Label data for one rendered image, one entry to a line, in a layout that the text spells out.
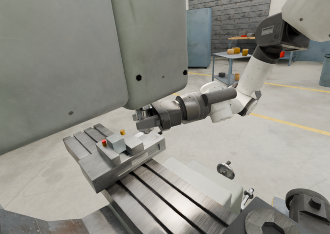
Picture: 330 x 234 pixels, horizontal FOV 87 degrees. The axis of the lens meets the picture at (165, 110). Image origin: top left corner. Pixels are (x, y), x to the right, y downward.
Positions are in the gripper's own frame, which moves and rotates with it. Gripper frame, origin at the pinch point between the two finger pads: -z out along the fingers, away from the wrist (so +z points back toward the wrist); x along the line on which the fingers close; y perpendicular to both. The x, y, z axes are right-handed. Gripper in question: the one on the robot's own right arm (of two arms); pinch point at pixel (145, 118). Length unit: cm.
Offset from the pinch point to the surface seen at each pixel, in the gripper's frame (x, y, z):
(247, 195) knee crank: -10, 72, 55
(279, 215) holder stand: 29.9, 10.7, 16.9
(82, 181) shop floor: -124, 123, -60
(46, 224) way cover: 0.1, 26.3, -33.8
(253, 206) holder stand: 26.0, 12.0, 14.8
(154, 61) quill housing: 10.2, -17.0, 1.9
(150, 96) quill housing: 11.0, -10.5, 0.0
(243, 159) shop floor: -79, 125, 119
